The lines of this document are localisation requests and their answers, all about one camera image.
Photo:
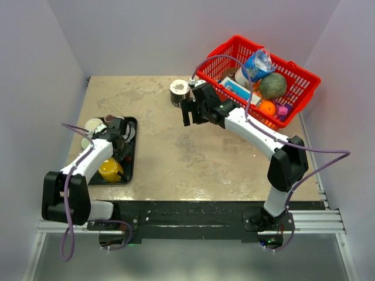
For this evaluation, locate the blue white snack bag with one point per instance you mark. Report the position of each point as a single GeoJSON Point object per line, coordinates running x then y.
{"type": "Point", "coordinates": [258, 65]}

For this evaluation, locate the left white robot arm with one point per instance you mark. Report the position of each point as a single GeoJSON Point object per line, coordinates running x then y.
{"type": "Point", "coordinates": [65, 192]}

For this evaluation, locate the pale blue mug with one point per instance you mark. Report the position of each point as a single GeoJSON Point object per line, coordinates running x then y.
{"type": "Point", "coordinates": [129, 132]}

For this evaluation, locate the purple toy block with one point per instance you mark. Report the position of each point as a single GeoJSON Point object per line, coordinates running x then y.
{"type": "Point", "coordinates": [282, 111]}

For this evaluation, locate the blue white box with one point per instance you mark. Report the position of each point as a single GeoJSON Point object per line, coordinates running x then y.
{"type": "Point", "coordinates": [240, 92]}

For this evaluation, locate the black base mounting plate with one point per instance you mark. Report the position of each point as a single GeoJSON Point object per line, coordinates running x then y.
{"type": "Point", "coordinates": [208, 220]}

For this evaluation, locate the brown floral mug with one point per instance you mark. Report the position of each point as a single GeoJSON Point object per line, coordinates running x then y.
{"type": "Point", "coordinates": [124, 152]}

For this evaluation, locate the orange fruit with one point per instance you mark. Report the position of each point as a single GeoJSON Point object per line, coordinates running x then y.
{"type": "Point", "coordinates": [268, 107]}

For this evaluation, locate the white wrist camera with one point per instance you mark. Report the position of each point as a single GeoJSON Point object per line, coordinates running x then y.
{"type": "Point", "coordinates": [194, 83]}
{"type": "Point", "coordinates": [99, 128]}

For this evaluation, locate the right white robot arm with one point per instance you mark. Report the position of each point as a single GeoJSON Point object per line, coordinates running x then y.
{"type": "Point", "coordinates": [287, 156]}

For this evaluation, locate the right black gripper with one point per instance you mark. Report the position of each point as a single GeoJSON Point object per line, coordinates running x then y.
{"type": "Point", "coordinates": [188, 105]}

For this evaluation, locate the yellow mug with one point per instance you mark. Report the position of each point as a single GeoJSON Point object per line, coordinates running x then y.
{"type": "Point", "coordinates": [111, 171]}

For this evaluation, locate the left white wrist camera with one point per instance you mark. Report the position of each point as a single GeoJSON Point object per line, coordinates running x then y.
{"type": "Point", "coordinates": [99, 128]}

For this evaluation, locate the black plastic tray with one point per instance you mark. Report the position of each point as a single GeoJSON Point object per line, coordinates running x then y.
{"type": "Point", "coordinates": [127, 165]}

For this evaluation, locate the red plastic basket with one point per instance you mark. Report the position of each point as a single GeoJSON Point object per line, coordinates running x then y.
{"type": "Point", "coordinates": [301, 83]}

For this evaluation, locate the pale green mug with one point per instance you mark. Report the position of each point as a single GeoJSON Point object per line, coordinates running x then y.
{"type": "Point", "coordinates": [85, 143]}

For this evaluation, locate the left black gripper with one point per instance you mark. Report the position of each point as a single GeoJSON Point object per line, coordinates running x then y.
{"type": "Point", "coordinates": [117, 156]}

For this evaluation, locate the green melon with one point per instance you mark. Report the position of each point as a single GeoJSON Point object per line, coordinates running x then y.
{"type": "Point", "coordinates": [272, 86]}

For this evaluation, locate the black labelled can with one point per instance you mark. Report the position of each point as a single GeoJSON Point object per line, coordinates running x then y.
{"type": "Point", "coordinates": [179, 90]}

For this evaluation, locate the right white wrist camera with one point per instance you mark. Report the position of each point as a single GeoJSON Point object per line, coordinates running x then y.
{"type": "Point", "coordinates": [194, 83]}

